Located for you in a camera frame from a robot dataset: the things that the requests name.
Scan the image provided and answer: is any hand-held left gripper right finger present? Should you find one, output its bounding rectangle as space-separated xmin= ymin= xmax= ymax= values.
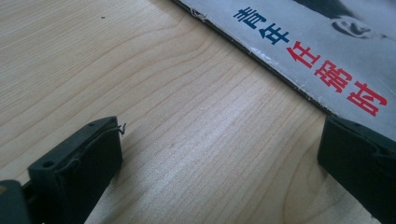
xmin=317 ymin=115 xmax=396 ymax=224

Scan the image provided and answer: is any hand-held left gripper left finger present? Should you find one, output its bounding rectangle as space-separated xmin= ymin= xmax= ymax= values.
xmin=27 ymin=116 xmax=127 ymax=224

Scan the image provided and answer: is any grey book with portrait cover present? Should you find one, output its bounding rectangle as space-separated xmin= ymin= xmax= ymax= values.
xmin=170 ymin=0 xmax=396 ymax=142

